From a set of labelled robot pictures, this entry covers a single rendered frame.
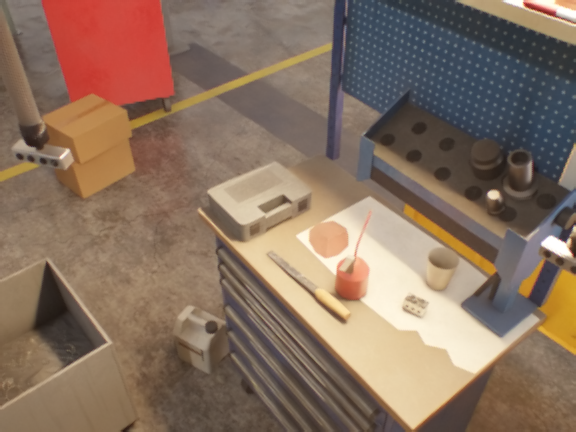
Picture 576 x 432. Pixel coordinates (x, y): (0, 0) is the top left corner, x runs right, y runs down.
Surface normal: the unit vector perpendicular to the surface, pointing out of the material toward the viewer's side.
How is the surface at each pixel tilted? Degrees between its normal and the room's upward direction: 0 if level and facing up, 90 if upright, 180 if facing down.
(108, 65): 90
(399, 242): 0
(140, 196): 0
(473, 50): 90
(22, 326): 90
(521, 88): 90
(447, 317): 0
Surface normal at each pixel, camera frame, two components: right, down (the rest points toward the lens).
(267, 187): 0.00, -0.75
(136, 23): 0.37, 0.62
